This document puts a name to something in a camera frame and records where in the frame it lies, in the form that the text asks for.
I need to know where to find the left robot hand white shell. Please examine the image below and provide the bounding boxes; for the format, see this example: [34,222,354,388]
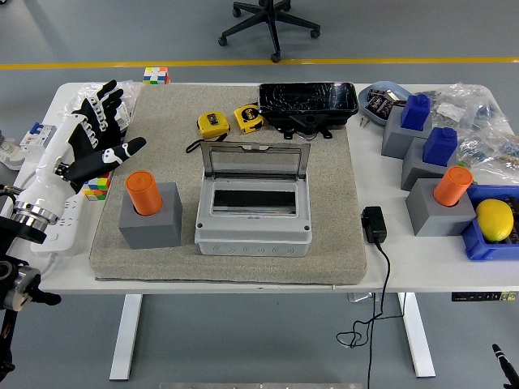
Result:
[14,79,148,222]

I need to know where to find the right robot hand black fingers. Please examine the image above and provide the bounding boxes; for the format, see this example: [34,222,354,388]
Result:
[491,344,519,389]

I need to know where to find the orange cylinder battery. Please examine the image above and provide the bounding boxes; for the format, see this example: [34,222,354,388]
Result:
[432,165,474,207]
[124,170,164,216]

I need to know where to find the smoky transparent box lid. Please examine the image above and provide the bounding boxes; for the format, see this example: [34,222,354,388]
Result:
[199,140,311,182]

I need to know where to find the grey plastic electrical box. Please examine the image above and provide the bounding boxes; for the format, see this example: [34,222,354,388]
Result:
[194,177,314,257]

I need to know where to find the blue square battery block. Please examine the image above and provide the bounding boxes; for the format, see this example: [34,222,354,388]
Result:
[422,126,459,166]
[400,93,432,131]

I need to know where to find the white circuit breaker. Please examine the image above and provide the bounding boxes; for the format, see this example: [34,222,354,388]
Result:
[19,122,57,161]

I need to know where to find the colourful puzzle cube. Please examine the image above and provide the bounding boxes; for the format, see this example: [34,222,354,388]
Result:
[142,66,171,86]
[83,172,113,203]

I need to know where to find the black table control panel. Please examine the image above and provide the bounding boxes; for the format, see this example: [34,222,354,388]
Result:
[451,290,519,303]

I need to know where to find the white power strip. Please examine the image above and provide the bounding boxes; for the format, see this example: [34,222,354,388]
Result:
[30,190,84,257]

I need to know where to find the white table leg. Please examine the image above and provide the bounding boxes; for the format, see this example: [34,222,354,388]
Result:
[109,293,143,382]
[397,292,437,378]

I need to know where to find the blue plastic bin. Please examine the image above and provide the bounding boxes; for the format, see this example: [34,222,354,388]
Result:
[461,184,519,263]

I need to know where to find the grey-brown mat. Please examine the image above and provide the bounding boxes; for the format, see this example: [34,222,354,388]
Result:
[88,83,368,286]

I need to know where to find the grey block with round hole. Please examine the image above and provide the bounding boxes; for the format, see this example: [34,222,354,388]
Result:
[405,177,478,237]
[118,182,183,250]

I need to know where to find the yellow lemon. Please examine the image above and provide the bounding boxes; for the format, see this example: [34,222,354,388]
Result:
[474,198,515,243]

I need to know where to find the black power adapter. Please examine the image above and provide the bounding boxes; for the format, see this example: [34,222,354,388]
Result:
[361,206,388,244]

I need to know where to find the grey block with square hole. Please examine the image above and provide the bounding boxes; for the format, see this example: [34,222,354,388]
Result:
[380,105,434,160]
[400,136,459,192]

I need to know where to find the black office chair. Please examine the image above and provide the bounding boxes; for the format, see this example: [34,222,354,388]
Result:
[217,0,321,64]

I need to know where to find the black plastic tray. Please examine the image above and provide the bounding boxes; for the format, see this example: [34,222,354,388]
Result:
[258,81,360,140]

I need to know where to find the silver metal clip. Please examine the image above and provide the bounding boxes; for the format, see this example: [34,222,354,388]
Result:
[384,90,408,107]

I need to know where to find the light blue dish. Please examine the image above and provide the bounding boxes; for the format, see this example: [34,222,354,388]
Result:
[358,80,413,129]

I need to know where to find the black adapter cord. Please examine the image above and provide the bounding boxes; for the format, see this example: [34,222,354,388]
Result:
[336,241,406,389]

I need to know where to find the yellow tape measure with strap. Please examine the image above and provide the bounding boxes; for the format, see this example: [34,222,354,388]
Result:
[185,111,231,154]

